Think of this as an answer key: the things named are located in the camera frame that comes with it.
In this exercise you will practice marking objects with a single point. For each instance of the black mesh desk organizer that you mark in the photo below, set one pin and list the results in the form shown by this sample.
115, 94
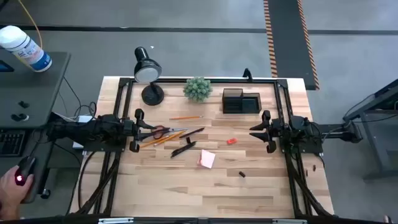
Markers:
232, 96

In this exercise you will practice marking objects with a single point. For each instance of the black pen with silver print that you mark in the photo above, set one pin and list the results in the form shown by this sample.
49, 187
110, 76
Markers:
184, 151

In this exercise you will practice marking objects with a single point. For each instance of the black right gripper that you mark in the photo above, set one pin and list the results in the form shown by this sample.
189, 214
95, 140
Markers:
273, 130

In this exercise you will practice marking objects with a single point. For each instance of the green artificial potted plant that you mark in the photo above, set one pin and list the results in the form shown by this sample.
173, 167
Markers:
197, 89

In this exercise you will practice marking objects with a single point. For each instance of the white wipes canister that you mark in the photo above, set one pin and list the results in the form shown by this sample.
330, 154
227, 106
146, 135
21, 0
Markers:
25, 46

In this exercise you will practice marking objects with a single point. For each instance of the dark side desk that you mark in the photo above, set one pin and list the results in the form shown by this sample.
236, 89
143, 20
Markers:
37, 93

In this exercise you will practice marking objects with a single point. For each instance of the black caster wheel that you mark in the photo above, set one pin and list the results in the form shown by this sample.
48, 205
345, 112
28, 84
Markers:
45, 193

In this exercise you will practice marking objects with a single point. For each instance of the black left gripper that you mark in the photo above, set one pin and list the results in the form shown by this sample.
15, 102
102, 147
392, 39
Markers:
136, 130

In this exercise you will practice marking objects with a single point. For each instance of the black desk lamp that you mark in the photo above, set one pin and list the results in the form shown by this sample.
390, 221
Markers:
152, 95

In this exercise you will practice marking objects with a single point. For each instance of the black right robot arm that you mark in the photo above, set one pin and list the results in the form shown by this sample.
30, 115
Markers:
329, 130

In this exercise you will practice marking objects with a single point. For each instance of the black floor mat striped edges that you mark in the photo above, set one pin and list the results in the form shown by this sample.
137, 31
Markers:
286, 37

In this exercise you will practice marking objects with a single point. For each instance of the small tablet screen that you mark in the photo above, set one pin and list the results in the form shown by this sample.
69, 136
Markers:
5, 66

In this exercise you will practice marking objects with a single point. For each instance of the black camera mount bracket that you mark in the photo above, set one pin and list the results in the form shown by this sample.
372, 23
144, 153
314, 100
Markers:
247, 75

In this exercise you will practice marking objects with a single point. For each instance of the black aluminium table frame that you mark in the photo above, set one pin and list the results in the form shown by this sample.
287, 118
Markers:
202, 80

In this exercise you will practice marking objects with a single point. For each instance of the black keyboard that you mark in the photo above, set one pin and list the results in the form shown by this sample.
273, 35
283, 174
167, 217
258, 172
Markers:
11, 143

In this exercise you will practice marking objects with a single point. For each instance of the grey metal cart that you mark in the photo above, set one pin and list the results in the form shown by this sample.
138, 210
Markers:
379, 130

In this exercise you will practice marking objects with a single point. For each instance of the white power adapter box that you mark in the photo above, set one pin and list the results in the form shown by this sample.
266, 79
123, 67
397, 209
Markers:
85, 119

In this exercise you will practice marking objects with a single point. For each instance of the small black binder clip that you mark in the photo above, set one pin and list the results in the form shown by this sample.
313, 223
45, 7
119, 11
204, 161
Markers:
242, 174

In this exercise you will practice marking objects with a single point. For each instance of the black computer mouse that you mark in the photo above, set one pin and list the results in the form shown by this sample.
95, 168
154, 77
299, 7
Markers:
26, 165

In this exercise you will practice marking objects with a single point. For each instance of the person's hand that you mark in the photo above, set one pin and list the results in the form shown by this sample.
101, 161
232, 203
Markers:
9, 196

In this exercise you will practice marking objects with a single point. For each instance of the silver metal bracket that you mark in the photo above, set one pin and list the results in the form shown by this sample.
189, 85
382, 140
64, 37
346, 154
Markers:
115, 220
289, 221

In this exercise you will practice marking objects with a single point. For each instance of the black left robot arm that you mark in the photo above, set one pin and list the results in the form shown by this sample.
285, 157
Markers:
93, 129

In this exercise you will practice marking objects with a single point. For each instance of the red eraser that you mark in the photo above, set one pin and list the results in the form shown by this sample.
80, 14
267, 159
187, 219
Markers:
232, 141

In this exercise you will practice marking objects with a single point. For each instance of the pink sticky note pad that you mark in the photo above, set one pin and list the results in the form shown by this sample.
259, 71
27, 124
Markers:
207, 159

